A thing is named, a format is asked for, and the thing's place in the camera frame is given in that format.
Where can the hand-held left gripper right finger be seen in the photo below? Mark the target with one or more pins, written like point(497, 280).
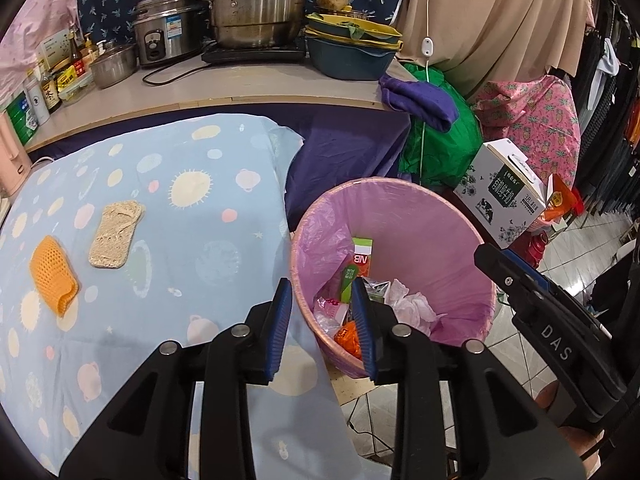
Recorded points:
point(362, 330)

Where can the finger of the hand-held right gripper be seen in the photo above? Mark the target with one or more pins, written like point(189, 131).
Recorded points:
point(555, 340)

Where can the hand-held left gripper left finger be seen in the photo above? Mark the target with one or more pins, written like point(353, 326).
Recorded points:
point(275, 330)

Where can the orange plastic wrapper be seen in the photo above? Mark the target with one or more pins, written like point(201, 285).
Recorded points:
point(347, 337)

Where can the pink flowered paper cup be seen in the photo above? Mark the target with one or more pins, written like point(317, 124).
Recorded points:
point(327, 310)

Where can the white paper towel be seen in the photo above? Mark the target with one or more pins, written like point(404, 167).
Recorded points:
point(415, 305)

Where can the trash bin with pink liner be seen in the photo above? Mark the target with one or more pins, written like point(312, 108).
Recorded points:
point(425, 230)

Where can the green and white box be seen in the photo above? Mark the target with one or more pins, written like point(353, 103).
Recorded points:
point(357, 260)

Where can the orange bag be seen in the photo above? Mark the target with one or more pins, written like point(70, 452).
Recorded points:
point(557, 202)

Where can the light blue printed blanket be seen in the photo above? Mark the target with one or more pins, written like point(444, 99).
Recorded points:
point(200, 210)

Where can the white floral milk box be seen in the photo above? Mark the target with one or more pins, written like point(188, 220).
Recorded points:
point(495, 195)

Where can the dark purple sheet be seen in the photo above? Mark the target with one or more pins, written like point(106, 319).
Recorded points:
point(340, 150)

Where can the flat brown loofah pad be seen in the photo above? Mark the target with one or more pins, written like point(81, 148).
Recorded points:
point(115, 235)

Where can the hanging dark clothes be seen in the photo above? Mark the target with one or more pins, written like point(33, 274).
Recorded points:
point(615, 160)

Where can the green plastic bag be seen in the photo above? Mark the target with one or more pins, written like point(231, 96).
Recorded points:
point(450, 155)

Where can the pink pineapple print cloth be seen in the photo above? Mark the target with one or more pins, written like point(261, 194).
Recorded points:
point(545, 120)

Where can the small orange foam fruit net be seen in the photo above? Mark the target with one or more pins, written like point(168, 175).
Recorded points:
point(50, 270)

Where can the purple cloth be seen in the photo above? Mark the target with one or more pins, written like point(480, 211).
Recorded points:
point(420, 100)

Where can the dark blue plastic basin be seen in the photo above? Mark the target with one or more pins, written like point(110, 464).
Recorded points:
point(345, 60)

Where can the black induction cooker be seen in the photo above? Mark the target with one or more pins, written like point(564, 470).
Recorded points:
point(250, 54)

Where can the yellow plastic basin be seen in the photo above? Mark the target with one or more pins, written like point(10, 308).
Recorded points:
point(380, 27)

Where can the steel bowl with lid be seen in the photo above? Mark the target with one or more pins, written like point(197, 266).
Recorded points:
point(112, 67)

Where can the pink electric kettle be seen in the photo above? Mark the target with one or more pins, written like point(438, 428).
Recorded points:
point(12, 155)

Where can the stainless steel steamer pot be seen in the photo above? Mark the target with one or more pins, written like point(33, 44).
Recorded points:
point(255, 15)

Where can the steel rice cooker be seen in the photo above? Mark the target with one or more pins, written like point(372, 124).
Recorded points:
point(165, 30)

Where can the yellow label jar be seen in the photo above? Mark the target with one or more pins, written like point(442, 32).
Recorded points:
point(70, 82)

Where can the beige curtain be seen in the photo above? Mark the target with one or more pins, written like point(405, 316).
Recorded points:
point(500, 20)

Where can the dark soy sauce bottle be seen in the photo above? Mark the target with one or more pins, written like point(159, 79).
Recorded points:
point(50, 95)

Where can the green tin can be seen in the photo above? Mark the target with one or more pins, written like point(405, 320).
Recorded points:
point(20, 120)

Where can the red label sauce bottle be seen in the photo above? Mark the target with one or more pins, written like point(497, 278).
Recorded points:
point(77, 62)

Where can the small amber bottle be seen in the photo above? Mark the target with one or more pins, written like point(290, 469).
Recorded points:
point(90, 52)

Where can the white seasoning carton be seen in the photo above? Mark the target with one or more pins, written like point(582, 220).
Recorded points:
point(52, 45)

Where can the navy floral cloth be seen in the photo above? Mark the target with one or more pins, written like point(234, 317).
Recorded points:
point(110, 0)

